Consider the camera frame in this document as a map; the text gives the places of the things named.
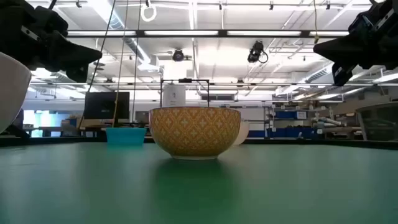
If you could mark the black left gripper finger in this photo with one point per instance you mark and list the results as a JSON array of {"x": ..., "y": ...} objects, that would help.
[
  {"x": 77, "y": 73},
  {"x": 74, "y": 54}
]

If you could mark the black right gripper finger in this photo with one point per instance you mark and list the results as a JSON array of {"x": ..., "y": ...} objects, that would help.
[
  {"x": 342, "y": 73},
  {"x": 340, "y": 49}
]

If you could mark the teal plastic bowl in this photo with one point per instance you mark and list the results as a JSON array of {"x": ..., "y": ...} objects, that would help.
[{"x": 126, "y": 136}]

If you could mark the black computer monitor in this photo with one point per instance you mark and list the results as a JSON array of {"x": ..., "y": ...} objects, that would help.
[{"x": 104, "y": 105}]

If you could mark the grey mesh office chair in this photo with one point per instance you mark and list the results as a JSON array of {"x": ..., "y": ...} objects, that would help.
[{"x": 377, "y": 123}]

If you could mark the large white bowl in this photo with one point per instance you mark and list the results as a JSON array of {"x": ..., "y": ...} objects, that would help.
[{"x": 11, "y": 93}]

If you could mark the shelving with blue bins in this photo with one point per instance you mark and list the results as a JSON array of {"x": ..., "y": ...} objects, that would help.
[{"x": 289, "y": 123}]

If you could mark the white cylinder container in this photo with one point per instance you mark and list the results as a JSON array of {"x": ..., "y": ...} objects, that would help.
[{"x": 174, "y": 96}]

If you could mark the small white bowl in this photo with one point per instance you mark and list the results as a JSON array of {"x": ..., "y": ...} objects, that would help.
[{"x": 243, "y": 132}]

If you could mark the yellow patterned ceramic bowl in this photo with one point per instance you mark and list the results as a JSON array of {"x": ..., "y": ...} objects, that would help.
[{"x": 194, "y": 132}]

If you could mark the round black ceiling camera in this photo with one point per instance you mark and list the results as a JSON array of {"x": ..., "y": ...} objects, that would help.
[{"x": 178, "y": 55}]

